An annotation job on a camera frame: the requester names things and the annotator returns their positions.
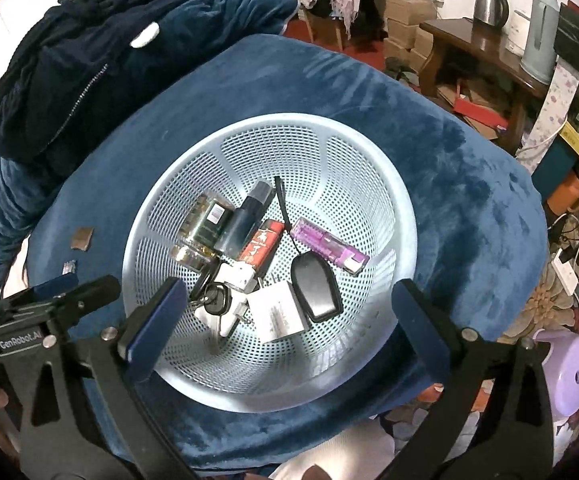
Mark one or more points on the purple plastic stool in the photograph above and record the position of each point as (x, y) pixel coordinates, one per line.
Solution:
(569, 375)

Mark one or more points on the purple lighter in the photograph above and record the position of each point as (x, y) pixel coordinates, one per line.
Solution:
(319, 242)

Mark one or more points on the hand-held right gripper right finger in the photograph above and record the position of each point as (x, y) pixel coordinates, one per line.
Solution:
(422, 325)

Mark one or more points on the dark wooden table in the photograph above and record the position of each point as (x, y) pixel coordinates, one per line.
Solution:
(469, 45)

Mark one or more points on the white cube charger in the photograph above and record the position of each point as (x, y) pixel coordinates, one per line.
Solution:
(277, 312)

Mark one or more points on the light blue plastic basket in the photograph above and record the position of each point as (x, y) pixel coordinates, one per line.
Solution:
(349, 170)

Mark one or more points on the floral cloth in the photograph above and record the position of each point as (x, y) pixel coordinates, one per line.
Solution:
(552, 110)

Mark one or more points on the blue striped packet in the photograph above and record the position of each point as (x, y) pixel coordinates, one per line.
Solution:
(69, 266)

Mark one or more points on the black car key fob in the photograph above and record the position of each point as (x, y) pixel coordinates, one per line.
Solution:
(214, 302)
(314, 287)

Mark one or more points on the blue plush cushion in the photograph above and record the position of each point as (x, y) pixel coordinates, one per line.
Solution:
(444, 185)

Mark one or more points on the stack of cardboard boxes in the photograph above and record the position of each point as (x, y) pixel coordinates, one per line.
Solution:
(409, 25)

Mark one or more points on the navy zip jacket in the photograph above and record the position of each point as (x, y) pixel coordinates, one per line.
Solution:
(69, 70)

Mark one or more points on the steel electric kettle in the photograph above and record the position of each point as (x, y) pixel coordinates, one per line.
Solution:
(490, 7)

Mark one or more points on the orange plastic container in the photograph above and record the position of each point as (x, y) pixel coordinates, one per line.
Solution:
(569, 195)

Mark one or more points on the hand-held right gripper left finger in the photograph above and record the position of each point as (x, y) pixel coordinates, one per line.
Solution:
(154, 325)

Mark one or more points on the brown wooden comb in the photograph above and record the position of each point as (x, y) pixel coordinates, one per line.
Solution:
(81, 239)

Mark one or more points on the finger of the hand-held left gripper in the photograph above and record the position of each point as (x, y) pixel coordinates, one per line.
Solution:
(94, 287)
(54, 285)

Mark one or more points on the white power strip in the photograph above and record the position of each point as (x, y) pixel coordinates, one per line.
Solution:
(565, 270)

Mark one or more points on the red flat box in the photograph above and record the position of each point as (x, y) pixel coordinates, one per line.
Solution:
(479, 112)

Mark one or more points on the light blue thermos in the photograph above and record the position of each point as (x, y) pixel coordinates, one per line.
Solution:
(539, 35)

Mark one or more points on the red and white lighter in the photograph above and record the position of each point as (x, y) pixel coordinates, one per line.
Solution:
(259, 247)

